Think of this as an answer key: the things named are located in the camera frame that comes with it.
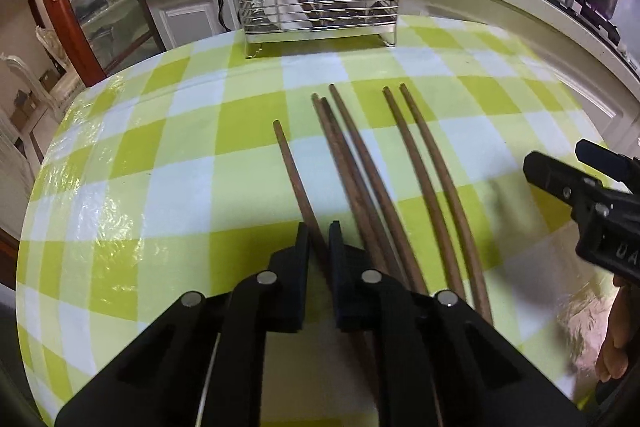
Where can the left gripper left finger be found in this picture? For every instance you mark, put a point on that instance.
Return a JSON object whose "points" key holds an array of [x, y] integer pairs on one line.
{"points": [[201, 362]]}

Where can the white dining chair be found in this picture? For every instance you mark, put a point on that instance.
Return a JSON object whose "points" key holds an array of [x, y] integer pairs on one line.
{"points": [[51, 78]]}

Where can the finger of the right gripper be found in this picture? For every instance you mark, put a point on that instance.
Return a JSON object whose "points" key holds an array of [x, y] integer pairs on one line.
{"points": [[562, 181], [616, 166]]}

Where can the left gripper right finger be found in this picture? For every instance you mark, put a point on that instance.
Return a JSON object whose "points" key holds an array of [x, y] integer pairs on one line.
{"points": [[437, 361]]}

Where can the person's right hand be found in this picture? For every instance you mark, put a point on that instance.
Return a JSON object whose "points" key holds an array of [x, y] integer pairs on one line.
{"points": [[623, 323]]}

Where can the green checkered tablecloth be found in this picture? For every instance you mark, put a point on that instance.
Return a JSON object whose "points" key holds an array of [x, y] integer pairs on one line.
{"points": [[168, 178]]}

